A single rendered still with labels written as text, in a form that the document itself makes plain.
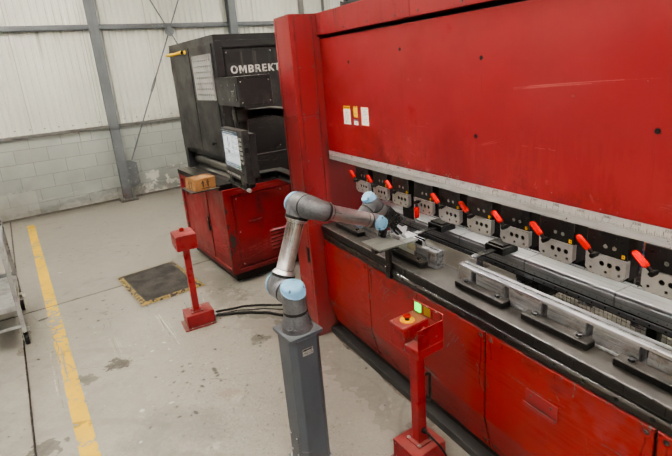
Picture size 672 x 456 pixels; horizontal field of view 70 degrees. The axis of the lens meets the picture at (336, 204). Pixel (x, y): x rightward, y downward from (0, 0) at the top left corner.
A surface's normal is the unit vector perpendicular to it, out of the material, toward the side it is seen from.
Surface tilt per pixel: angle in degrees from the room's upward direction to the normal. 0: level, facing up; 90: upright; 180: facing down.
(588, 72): 90
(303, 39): 90
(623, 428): 90
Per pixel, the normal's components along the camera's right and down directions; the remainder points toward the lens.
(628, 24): -0.87, 0.20
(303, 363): 0.57, 0.18
